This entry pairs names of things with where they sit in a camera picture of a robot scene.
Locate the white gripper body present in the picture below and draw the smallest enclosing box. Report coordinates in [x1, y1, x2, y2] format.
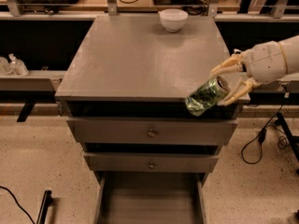
[244, 41, 287, 84]

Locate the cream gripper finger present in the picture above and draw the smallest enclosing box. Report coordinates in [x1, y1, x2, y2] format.
[220, 77, 261, 105]
[209, 53, 246, 77]

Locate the green soda can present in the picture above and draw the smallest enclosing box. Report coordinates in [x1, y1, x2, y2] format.
[185, 77, 230, 117]

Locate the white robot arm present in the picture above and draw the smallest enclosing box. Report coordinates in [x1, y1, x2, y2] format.
[210, 35, 299, 105]

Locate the grey drawer cabinet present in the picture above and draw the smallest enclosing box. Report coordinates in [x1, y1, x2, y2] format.
[54, 13, 251, 224]

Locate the top grey drawer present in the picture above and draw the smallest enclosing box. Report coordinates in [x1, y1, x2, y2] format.
[67, 117, 237, 146]

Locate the grey drawer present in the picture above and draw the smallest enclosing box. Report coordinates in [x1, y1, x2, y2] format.
[83, 152, 218, 173]
[94, 172, 208, 224]
[67, 117, 237, 146]

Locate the middle grey drawer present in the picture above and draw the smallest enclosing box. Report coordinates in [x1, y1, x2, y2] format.
[83, 152, 218, 173]

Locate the bottom grey drawer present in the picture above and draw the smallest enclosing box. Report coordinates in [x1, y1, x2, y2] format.
[94, 172, 208, 224]

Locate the black stand leg right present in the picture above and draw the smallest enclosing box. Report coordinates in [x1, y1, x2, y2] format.
[276, 112, 299, 161]

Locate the white ceramic bowl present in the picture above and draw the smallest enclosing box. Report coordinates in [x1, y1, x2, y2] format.
[159, 8, 188, 32]

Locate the clear bottle on ledge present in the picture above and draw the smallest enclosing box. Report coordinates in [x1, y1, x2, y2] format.
[8, 53, 29, 77]

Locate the clear container on ledge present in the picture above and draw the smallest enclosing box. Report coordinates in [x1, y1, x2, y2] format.
[0, 57, 12, 75]

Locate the black bar on floor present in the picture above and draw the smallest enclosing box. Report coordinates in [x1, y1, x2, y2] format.
[36, 190, 53, 224]

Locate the black cable on floor right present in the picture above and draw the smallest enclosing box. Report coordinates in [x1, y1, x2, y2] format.
[240, 91, 291, 165]

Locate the black cable on floor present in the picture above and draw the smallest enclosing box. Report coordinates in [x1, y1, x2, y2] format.
[240, 91, 291, 165]
[0, 185, 36, 224]

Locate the black cable on floor left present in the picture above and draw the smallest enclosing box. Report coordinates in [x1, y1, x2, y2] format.
[0, 185, 36, 224]

